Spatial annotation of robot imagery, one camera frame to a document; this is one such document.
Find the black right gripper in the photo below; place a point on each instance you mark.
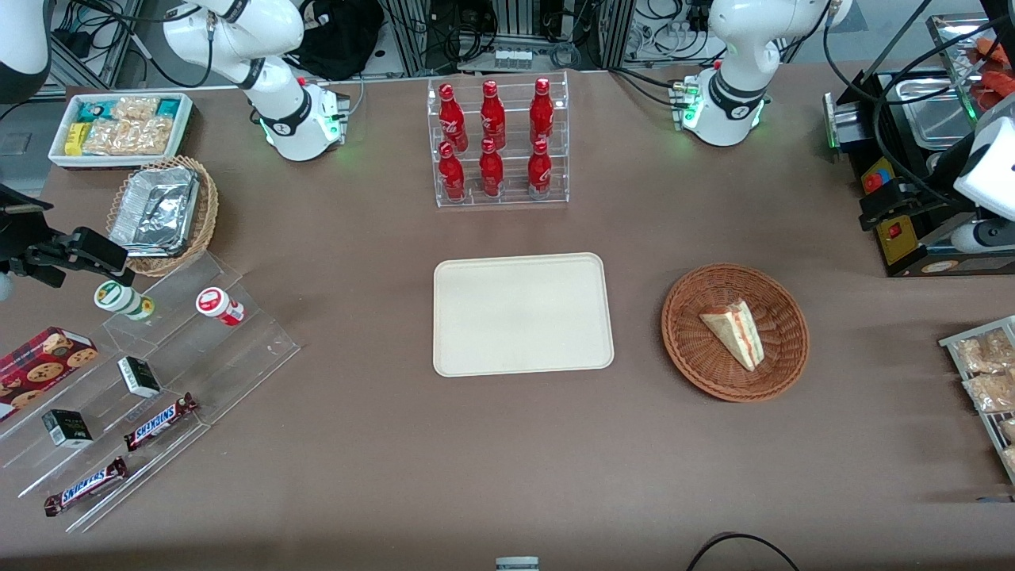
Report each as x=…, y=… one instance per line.
x=24, y=238

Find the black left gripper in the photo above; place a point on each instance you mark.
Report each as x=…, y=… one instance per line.
x=926, y=201

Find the triangular sandwich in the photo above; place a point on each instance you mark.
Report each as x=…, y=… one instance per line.
x=737, y=337

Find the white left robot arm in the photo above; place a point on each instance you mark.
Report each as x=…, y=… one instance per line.
x=741, y=40

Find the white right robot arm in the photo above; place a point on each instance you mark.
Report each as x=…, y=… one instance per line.
x=270, y=40

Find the light wicker basket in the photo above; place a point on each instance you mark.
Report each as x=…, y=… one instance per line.
x=208, y=214

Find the metal tray with snacks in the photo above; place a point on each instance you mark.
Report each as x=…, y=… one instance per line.
x=955, y=342

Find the metal framed food tray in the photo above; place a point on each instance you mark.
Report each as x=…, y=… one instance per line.
x=947, y=47

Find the brown wicker basket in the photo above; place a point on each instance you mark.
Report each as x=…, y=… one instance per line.
x=706, y=365

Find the cream plastic tray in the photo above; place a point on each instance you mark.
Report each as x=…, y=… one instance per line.
x=523, y=317

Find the black machine with yellow panel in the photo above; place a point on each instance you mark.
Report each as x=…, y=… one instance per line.
x=904, y=242

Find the green lid cup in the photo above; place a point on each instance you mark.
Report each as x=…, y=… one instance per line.
x=119, y=297

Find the aluminium foil container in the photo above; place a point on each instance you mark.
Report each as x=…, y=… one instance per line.
x=155, y=210

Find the white snack bin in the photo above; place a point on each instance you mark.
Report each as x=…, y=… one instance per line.
x=59, y=155

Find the stainless steel pan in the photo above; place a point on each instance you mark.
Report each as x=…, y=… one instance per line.
x=936, y=111

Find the red tartan cookie box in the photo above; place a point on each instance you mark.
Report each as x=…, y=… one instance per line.
x=40, y=369

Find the yellow snack pack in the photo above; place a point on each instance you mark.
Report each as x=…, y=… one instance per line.
x=76, y=139

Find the small black box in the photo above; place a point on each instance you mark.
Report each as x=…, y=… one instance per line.
x=67, y=428
x=139, y=377

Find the large clear cracker bag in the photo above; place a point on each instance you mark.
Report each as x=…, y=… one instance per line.
x=131, y=137

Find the red lid cup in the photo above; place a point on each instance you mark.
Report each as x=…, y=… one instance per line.
x=216, y=304

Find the teal snack pack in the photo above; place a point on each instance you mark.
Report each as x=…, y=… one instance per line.
x=169, y=107
x=93, y=110

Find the small clear cracker bag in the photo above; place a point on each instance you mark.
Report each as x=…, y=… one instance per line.
x=135, y=108

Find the orange food pieces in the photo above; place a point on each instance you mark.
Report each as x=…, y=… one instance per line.
x=997, y=83

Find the clear bag of snacks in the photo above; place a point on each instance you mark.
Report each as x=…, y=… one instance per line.
x=1011, y=458
x=1009, y=430
x=983, y=353
x=993, y=391

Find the clear acrylic stepped display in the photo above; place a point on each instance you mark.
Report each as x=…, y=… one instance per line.
x=214, y=365

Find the Snickers bar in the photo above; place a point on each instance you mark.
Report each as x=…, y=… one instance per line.
x=86, y=486
x=161, y=422

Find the red soda bottle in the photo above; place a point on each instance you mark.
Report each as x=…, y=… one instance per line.
x=493, y=117
x=491, y=173
x=451, y=176
x=541, y=115
x=452, y=119
x=540, y=173

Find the black bag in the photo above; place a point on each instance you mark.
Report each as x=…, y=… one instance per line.
x=341, y=36

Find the clear acrylic bottle rack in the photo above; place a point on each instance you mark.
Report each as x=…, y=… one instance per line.
x=511, y=194

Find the grey terminal block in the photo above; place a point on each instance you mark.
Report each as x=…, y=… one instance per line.
x=514, y=58

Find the small grey device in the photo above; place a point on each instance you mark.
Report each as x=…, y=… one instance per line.
x=517, y=564

